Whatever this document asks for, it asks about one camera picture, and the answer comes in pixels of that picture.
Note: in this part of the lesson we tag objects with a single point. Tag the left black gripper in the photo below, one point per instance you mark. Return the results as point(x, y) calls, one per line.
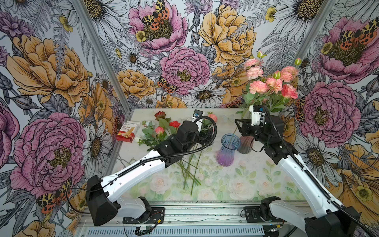
point(202, 139)

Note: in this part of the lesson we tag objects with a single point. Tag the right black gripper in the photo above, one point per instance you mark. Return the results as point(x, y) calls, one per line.
point(246, 125)

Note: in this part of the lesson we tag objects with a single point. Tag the dark pink glass vase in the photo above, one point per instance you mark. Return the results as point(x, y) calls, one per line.
point(246, 144)

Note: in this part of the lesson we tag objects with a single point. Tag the blue purple glass vase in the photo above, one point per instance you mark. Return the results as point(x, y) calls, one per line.
point(230, 143)

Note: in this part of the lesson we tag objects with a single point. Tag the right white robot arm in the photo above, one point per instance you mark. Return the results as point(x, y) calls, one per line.
point(328, 216)

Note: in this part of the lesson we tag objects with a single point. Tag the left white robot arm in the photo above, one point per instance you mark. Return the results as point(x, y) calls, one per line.
point(103, 194)

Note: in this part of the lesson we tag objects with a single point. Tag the pink rose bunch on table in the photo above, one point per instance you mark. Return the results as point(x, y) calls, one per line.
point(189, 165)

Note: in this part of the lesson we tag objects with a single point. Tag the red rose stem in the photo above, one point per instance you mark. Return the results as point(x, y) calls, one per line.
point(174, 124)

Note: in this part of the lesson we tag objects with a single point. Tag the dark red flower stem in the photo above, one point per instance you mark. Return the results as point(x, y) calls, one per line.
point(162, 119)

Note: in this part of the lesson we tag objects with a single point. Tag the red white snack box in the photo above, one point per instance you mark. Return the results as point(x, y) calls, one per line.
point(128, 131)

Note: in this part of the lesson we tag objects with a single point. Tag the white vent grille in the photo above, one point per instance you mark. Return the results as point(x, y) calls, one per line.
point(180, 231)

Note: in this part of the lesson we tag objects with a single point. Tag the aluminium front rail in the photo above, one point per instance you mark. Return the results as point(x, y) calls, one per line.
point(222, 213)

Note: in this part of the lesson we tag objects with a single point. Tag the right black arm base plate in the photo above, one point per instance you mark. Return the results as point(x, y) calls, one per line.
point(259, 214)

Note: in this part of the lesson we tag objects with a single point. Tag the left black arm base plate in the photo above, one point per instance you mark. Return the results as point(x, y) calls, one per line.
point(156, 215)

